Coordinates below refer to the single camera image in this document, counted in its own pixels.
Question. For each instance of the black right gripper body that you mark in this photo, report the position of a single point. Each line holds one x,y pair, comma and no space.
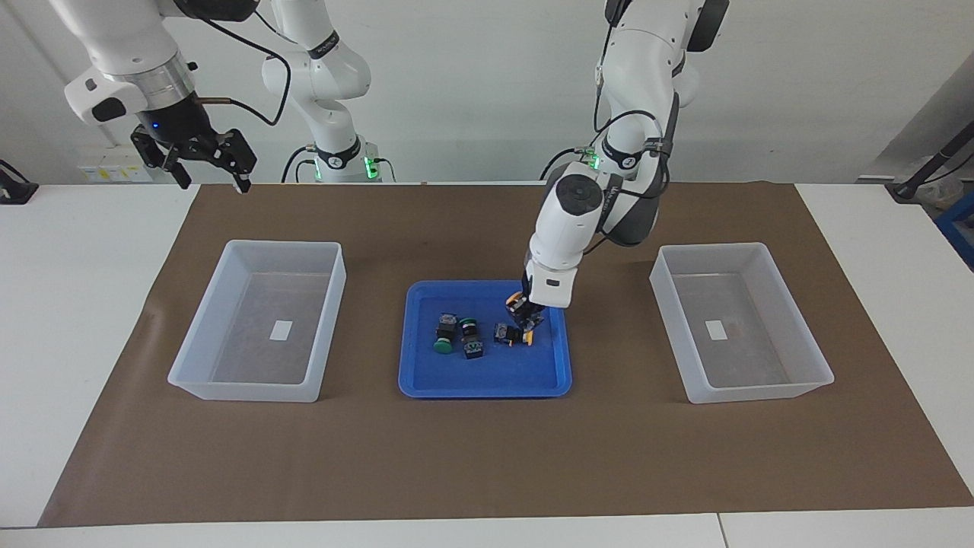
179,125

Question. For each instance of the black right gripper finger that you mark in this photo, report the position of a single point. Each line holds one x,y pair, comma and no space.
173,167
237,160

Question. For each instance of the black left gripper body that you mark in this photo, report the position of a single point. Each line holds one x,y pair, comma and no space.
526,289

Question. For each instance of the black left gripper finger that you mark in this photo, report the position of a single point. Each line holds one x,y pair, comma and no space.
523,315
536,326

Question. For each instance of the yellow push button switch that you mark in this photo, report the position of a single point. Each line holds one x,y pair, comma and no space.
514,299
506,333

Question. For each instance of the green push button switch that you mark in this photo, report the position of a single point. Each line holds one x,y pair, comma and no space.
445,329
472,339

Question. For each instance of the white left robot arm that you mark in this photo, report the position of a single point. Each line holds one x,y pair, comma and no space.
571,221

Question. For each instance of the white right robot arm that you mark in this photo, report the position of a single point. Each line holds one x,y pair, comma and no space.
319,76

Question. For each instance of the white power strip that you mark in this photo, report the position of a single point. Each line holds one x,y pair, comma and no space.
106,173

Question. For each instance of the blue plastic tray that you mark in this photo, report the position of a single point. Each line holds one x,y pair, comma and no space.
487,377

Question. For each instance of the brown paper table mat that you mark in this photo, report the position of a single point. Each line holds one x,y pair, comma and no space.
487,457

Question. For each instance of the black clamp base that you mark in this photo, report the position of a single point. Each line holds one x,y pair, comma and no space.
15,190

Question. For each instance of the translucent white plastic box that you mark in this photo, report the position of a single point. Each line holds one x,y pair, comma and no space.
791,304
327,304

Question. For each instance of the small white label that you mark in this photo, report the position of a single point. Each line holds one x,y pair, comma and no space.
281,329
715,329

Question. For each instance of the black stand pole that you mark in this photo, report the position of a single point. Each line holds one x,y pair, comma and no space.
932,160

